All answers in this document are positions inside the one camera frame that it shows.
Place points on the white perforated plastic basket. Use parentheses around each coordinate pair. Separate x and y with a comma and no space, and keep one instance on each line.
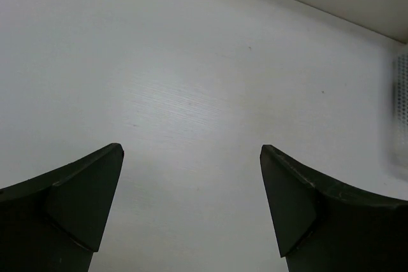
(399,107)

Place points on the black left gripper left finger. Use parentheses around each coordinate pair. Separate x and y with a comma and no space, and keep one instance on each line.
(56,221)

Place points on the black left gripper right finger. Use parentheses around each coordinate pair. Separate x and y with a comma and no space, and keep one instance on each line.
(323,224)

